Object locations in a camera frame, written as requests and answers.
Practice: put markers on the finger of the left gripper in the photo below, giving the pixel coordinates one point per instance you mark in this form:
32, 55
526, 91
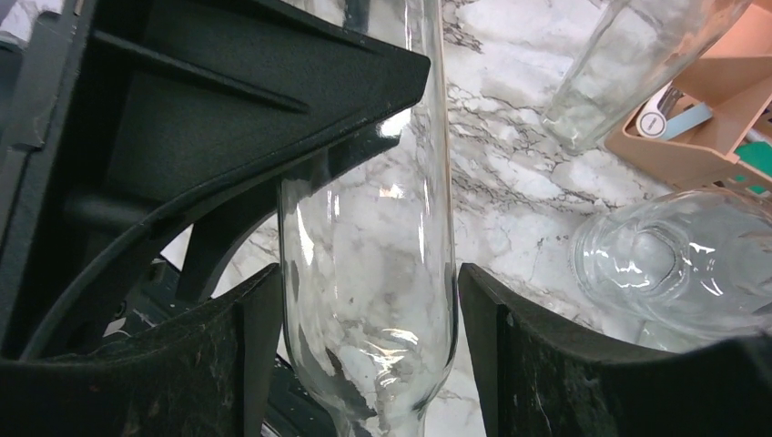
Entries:
125, 122

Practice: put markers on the clear bottle silver cap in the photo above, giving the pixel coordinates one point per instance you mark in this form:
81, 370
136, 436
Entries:
635, 50

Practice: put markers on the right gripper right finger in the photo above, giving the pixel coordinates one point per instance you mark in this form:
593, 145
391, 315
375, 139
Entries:
540, 374

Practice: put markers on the tall clear glass bottle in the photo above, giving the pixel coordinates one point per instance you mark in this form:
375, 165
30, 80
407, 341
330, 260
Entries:
371, 316

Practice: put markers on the short clear glass jar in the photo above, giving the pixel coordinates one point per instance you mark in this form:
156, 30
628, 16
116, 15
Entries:
693, 267

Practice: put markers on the peach plastic file organizer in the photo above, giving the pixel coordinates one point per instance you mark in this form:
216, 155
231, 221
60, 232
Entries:
719, 131

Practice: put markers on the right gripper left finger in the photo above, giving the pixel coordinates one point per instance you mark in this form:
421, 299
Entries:
69, 395

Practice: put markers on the white tape roll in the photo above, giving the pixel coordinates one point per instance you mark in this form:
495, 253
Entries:
659, 119

